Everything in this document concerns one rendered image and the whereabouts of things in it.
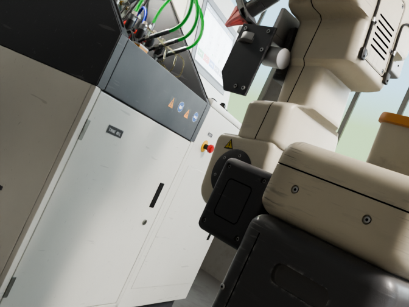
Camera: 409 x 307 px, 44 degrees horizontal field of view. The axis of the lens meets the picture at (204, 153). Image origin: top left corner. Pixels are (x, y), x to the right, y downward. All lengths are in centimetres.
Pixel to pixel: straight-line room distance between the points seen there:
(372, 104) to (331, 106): 257
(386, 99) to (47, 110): 262
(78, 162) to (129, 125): 22
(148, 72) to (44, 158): 41
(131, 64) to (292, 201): 86
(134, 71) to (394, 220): 101
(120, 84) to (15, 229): 49
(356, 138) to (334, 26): 256
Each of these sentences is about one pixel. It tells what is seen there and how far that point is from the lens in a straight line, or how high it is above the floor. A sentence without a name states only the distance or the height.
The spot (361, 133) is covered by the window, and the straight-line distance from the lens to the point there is 362.
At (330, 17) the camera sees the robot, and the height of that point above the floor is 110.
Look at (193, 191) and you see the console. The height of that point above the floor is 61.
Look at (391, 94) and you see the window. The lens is 365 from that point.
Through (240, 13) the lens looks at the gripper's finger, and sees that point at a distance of 179.
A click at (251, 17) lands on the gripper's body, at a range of 179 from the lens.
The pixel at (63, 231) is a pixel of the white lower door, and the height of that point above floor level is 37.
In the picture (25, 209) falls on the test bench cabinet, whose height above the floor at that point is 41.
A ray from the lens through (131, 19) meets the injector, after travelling 186.
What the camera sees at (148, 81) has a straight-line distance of 158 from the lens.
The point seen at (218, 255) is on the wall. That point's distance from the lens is 402.
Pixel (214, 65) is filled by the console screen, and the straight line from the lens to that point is 252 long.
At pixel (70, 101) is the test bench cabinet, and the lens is 143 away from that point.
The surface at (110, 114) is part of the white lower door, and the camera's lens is 149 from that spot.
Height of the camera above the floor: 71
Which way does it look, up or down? 2 degrees up
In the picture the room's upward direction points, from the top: 25 degrees clockwise
